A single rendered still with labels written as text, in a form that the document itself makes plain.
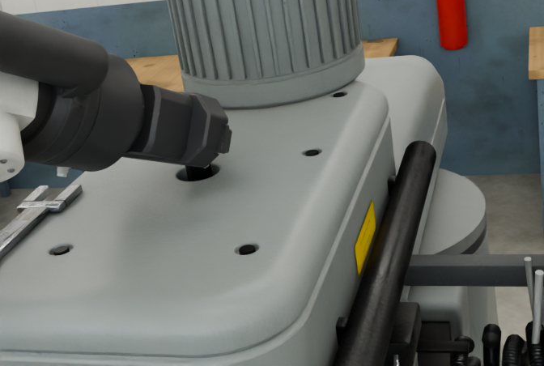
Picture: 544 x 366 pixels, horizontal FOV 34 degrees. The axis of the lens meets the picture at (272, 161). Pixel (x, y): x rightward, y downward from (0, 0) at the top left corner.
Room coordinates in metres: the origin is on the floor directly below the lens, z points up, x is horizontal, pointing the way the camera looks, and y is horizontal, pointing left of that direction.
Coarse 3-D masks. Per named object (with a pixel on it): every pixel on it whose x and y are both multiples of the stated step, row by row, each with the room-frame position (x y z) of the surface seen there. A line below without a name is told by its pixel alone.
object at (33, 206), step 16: (32, 192) 0.70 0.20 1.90; (48, 192) 0.70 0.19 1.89; (64, 192) 0.68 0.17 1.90; (80, 192) 0.69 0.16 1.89; (32, 208) 0.66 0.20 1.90; (48, 208) 0.66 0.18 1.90; (64, 208) 0.66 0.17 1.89; (16, 224) 0.63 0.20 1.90; (32, 224) 0.63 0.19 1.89; (0, 240) 0.61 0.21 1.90; (16, 240) 0.61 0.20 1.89; (0, 256) 0.59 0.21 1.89
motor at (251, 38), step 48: (192, 0) 0.87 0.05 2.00; (240, 0) 0.84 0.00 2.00; (288, 0) 0.84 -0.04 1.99; (336, 0) 0.87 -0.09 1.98; (192, 48) 0.88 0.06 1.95; (240, 48) 0.84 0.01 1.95; (288, 48) 0.84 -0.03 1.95; (336, 48) 0.86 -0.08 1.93; (240, 96) 0.84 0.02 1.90; (288, 96) 0.84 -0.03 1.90
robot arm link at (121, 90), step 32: (128, 64) 0.62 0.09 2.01; (128, 96) 0.59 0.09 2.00; (160, 96) 0.62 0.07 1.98; (192, 96) 0.64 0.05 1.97; (96, 128) 0.57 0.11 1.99; (128, 128) 0.59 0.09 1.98; (160, 128) 0.61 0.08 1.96; (192, 128) 0.63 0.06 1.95; (224, 128) 0.64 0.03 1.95; (64, 160) 0.57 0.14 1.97; (96, 160) 0.58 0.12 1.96; (160, 160) 0.64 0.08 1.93; (192, 160) 0.62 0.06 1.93
